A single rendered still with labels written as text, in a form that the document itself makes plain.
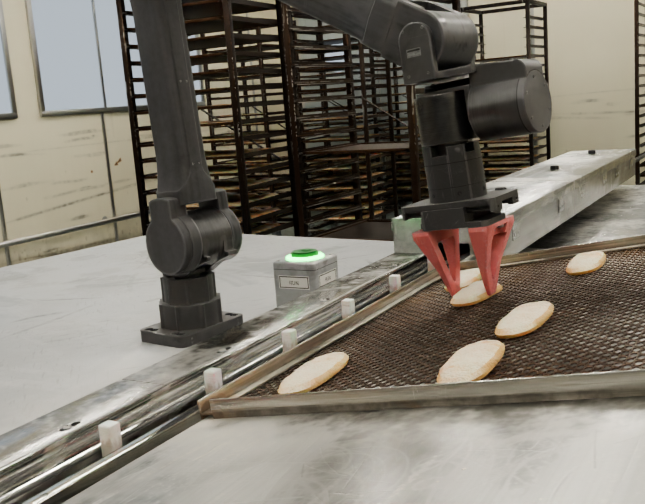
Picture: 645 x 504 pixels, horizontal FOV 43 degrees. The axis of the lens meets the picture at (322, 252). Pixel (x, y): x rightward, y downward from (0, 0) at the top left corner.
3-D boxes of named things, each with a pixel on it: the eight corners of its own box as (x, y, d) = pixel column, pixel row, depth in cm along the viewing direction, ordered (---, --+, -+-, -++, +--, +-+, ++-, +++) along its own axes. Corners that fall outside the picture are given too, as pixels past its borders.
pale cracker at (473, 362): (466, 349, 64) (463, 335, 64) (514, 344, 63) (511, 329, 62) (426, 391, 55) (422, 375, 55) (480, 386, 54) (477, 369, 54)
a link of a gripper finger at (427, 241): (486, 302, 79) (472, 206, 78) (421, 304, 84) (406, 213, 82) (513, 285, 85) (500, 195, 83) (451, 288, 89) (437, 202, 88)
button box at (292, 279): (303, 321, 127) (297, 250, 125) (349, 325, 123) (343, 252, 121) (274, 336, 120) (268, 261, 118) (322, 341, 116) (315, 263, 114)
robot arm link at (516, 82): (442, 28, 85) (395, 26, 78) (547, 1, 78) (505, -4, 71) (458, 144, 86) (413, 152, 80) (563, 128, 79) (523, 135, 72)
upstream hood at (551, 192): (571, 176, 242) (571, 146, 241) (636, 174, 233) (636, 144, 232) (393, 262, 136) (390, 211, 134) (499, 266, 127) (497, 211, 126)
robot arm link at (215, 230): (193, 278, 115) (163, 286, 111) (186, 206, 113) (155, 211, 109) (240, 283, 109) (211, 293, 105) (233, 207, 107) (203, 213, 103)
